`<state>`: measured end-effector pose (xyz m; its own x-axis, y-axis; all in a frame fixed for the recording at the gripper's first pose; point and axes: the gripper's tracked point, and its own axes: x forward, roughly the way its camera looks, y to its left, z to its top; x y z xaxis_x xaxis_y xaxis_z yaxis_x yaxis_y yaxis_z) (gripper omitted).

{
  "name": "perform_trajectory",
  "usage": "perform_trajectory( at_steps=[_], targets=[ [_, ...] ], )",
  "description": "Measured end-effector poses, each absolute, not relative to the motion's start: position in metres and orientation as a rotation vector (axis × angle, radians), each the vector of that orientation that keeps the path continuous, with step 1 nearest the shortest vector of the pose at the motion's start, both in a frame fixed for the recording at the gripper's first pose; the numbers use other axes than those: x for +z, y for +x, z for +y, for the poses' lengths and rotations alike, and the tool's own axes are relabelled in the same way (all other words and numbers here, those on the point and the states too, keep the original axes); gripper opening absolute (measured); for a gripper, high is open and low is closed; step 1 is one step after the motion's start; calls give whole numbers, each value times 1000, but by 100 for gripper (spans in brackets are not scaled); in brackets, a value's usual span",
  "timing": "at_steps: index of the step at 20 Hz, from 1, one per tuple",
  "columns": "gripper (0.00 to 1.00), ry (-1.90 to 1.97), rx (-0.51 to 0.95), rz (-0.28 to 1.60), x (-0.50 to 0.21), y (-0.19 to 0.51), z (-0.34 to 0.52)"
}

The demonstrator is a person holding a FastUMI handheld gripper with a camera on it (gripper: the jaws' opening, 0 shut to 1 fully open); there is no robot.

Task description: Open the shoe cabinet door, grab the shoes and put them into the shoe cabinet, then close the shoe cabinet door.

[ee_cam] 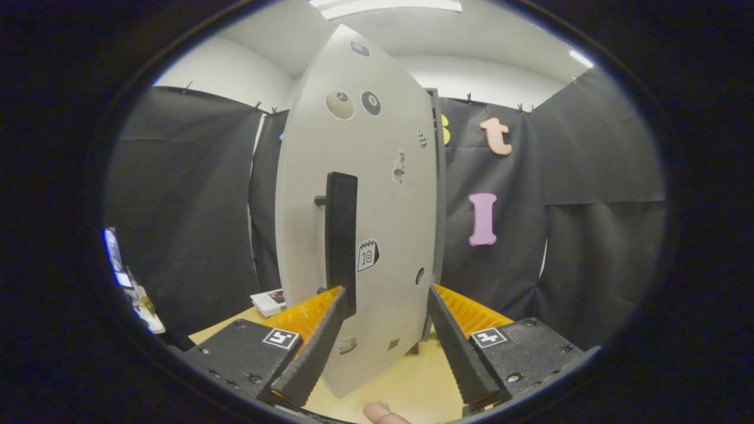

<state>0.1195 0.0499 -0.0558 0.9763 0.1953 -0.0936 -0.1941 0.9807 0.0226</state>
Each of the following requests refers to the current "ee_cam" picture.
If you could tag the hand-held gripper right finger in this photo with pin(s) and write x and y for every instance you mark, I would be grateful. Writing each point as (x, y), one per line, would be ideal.
(459, 353)

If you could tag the white book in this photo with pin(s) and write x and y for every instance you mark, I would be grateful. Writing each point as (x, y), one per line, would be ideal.
(268, 303)

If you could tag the bright blue screen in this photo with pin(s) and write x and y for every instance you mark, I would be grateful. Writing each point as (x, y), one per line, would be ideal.
(112, 253)

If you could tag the grey shoe cabinet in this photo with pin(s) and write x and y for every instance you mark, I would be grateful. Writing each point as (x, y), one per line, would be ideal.
(440, 206)

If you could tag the white clutter pile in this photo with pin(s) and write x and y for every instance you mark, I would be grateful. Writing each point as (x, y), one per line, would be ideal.
(147, 312)

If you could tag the long ceiling light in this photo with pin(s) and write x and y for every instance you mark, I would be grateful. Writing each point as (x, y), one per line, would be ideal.
(383, 7)

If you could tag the black backdrop cloth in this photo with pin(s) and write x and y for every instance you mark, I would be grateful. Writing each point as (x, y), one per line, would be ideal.
(589, 265)

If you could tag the light grey shoe cabinet door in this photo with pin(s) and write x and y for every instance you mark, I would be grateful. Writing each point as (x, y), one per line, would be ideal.
(306, 206)

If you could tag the small ceiling light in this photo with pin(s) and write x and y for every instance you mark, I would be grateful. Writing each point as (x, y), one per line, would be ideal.
(580, 58)

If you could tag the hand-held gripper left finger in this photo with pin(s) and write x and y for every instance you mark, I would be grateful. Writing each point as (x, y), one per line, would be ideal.
(321, 347)

